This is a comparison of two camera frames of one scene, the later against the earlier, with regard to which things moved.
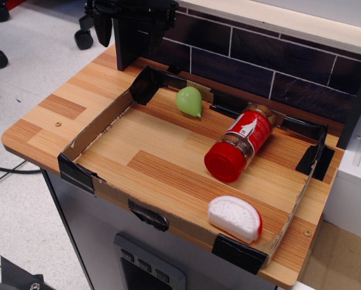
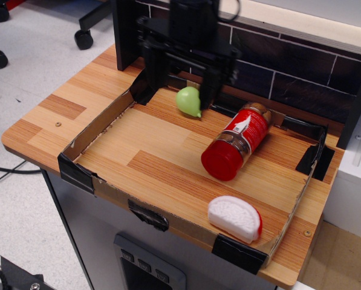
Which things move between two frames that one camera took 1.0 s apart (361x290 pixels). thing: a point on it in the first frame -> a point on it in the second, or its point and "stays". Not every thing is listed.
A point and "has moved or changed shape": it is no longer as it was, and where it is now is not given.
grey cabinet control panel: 141,269 stays
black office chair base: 84,37 stays
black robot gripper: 136,14 -> 191,31
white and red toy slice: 235,217 stays
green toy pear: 189,99 stays
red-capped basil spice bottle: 227,157 has moved or changed shape
